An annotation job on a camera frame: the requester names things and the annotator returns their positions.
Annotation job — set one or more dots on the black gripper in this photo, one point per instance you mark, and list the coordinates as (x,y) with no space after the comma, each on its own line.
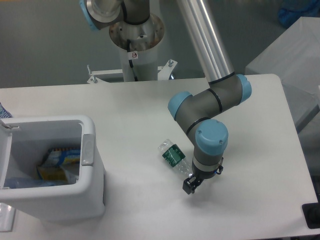
(190,184)

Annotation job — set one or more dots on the clear bottle green label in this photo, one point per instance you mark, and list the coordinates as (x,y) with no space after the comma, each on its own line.
(176,159)

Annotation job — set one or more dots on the clear blue-tinted plastic bottle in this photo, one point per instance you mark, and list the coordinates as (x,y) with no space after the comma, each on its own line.
(23,183)

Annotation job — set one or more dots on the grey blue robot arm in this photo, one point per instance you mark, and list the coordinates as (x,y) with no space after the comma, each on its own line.
(195,114)

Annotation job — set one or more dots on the white plastic trash can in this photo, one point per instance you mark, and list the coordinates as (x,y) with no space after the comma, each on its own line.
(23,144)

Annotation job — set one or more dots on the black device at edge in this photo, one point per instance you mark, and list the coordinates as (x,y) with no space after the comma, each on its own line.
(311,213)

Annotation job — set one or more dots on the yellow blue snack wrapper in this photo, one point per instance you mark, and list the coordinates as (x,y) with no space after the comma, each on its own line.
(60,164)

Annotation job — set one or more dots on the white covered side table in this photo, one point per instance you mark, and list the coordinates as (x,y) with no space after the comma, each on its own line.
(295,58)

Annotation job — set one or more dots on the blue patterned packet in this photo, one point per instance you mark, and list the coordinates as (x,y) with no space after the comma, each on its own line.
(4,113)

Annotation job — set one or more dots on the blue bag in corner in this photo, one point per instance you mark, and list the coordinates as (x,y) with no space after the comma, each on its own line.
(291,10)

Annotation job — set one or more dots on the white metal base bracket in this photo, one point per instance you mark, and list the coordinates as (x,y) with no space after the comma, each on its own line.
(133,74)

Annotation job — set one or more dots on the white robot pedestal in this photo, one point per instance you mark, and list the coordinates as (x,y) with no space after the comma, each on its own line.
(138,44)

